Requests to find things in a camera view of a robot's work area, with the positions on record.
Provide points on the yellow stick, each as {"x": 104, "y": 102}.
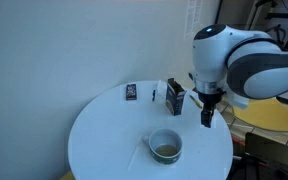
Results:
{"x": 195, "y": 101}

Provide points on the black pen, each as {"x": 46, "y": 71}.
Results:
{"x": 153, "y": 95}

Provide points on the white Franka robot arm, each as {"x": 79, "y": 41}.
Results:
{"x": 214, "y": 50}

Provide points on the clear plastic cup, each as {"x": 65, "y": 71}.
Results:
{"x": 160, "y": 88}

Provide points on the white paper sheet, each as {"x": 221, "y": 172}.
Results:
{"x": 193, "y": 16}

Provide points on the yellow round table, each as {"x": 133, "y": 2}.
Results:
{"x": 270, "y": 115}

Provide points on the open dark blue carton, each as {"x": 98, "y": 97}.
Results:
{"x": 175, "y": 98}

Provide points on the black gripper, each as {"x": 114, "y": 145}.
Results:
{"x": 211, "y": 97}

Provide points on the black chair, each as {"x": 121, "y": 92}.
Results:
{"x": 270, "y": 156}

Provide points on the small dark card packet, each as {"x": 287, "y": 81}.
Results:
{"x": 131, "y": 92}

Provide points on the green floral mug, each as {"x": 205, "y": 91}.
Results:
{"x": 165, "y": 150}

